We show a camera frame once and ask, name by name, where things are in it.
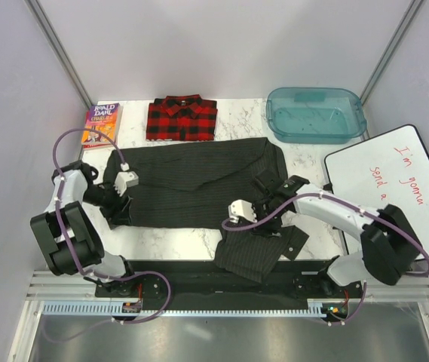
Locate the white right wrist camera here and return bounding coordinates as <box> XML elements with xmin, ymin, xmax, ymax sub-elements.
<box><xmin>228</xmin><ymin>200</ymin><xmax>258</xmax><ymax>223</ymax></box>

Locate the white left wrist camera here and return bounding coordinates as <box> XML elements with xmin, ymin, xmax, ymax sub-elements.
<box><xmin>114</xmin><ymin>171</ymin><xmax>139</xmax><ymax>197</ymax></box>

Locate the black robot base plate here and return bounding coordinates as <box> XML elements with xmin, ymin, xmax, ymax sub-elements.
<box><xmin>93</xmin><ymin>259</ymin><xmax>365</xmax><ymax>311</ymax></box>

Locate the whiteboard with red writing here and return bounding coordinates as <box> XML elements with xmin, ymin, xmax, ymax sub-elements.
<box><xmin>324</xmin><ymin>124</ymin><xmax>429</xmax><ymax>254</ymax></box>

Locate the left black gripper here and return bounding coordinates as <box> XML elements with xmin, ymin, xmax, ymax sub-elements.
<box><xmin>81</xmin><ymin>180</ymin><xmax>133</xmax><ymax>227</ymax></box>

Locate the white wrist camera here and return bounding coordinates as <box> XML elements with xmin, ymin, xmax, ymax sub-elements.
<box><xmin>228</xmin><ymin>200</ymin><xmax>258</xmax><ymax>223</ymax></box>
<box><xmin>114</xmin><ymin>171</ymin><xmax>139</xmax><ymax>197</ymax></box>

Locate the aluminium frame rail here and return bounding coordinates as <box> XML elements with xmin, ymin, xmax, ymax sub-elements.
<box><xmin>26</xmin><ymin>271</ymin><xmax>429</xmax><ymax>302</ymax></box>

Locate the teal transparent plastic bin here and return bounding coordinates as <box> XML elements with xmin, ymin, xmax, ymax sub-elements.
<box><xmin>265</xmin><ymin>87</ymin><xmax>367</xmax><ymax>144</ymax></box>

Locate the dark pinstriped long sleeve shirt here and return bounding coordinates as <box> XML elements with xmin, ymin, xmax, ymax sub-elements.
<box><xmin>103</xmin><ymin>137</ymin><xmax>308</xmax><ymax>282</ymax></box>

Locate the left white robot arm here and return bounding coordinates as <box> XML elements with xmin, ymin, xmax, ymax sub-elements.
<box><xmin>30</xmin><ymin>161</ymin><xmax>139</xmax><ymax>298</ymax></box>

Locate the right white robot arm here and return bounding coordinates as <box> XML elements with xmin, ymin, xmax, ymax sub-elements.
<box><xmin>241</xmin><ymin>171</ymin><xmax>427</xmax><ymax>297</ymax></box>

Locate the white slotted cable duct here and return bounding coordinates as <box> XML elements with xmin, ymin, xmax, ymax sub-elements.
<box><xmin>41</xmin><ymin>301</ymin><xmax>335</xmax><ymax>318</ymax></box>

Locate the red black plaid folded shirt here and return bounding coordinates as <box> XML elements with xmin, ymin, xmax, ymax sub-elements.
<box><xmin>146</xmin><ymin>94</ymin><xmax>218</xmax><ymax>142</ymax></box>

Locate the Roald Dahl paperback book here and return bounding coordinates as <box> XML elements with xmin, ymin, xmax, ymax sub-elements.
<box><xmin>81</xmin><ymin>103</ymin><xmax>122</xmax><ymax>149</ymax></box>

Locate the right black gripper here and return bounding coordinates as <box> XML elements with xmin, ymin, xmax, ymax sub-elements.
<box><xmin>246</xmin><ymin>201</ymin><xmax>286</xmax><ymax>241</ymax></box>

